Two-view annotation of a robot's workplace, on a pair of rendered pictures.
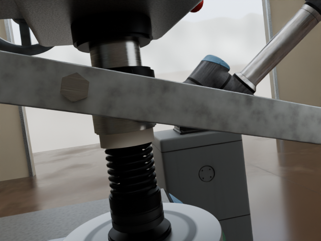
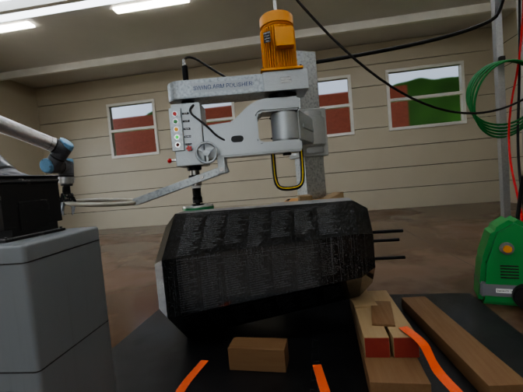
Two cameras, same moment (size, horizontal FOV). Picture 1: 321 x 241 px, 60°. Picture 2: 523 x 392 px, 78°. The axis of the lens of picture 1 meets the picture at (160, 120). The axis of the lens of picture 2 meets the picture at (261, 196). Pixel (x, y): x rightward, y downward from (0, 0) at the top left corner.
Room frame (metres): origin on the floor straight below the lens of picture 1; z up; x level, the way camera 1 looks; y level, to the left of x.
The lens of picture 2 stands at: (2.43, 1.10, 0.99)
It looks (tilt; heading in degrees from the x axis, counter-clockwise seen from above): 3 degrees down; 196
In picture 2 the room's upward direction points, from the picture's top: 5 degrees counter-clockwise
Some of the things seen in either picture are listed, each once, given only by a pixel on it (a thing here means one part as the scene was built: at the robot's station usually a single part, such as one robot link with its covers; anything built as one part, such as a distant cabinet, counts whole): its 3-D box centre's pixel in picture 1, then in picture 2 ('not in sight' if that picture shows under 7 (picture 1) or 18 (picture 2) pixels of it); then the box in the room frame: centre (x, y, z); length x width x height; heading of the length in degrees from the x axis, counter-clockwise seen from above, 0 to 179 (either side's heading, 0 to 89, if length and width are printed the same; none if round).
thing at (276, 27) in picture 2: not in sight; (278, 46); (0.19, 0.68, 1.90); 0.31 x 0.28 x 0.40; 16
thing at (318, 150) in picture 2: not in sight; (307, 134); (-0.47, 0.75, 1.36); 0.35 x 0.35 x 0.41
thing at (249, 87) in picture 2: not in sight; (237, 92); (0.26, 0.38, 1.62); 0.96 x 0.25 x 0.17; 106
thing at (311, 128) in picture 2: not in sight; (300, 131); (-0.27, 0.73, 1.36); 0.74 x 0.34 x 0.25; 174
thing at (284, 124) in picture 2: not in sight; (284, 127); (0.18, 0.68, 1.34); 0.19 x 0.19 x 0.20
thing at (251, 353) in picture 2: not in sight; (258, 353); (0.86, 0.57, 0.07); 0.30 x 0.12 x 0.12; 93
